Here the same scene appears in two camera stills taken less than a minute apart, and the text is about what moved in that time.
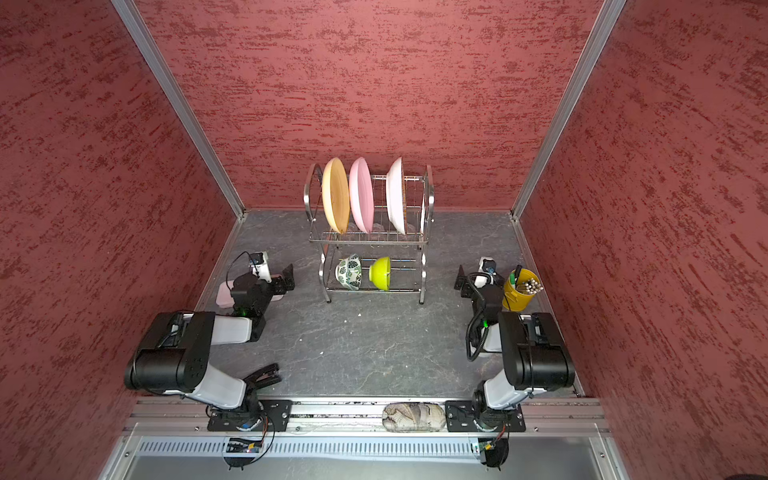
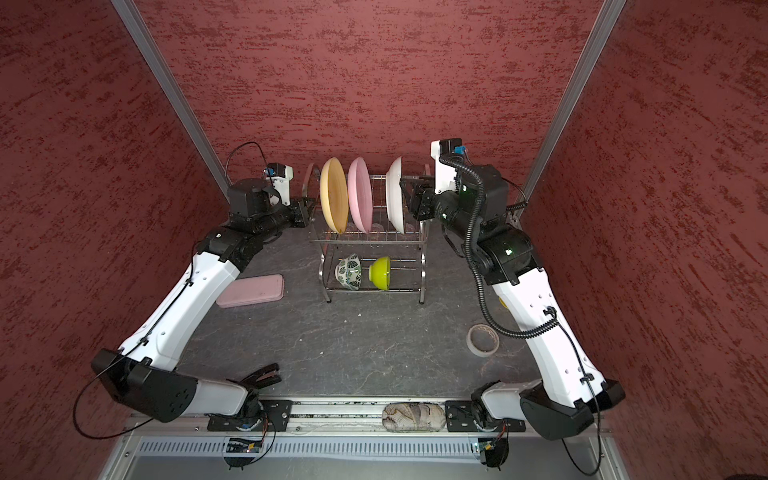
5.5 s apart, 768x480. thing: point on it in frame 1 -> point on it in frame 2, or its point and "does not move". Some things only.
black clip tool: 264,377 does not move
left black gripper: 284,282 -> 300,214
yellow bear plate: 336,194 does not move
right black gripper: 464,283 -> 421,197
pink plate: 361,194 does not move
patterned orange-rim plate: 395,196 does not move
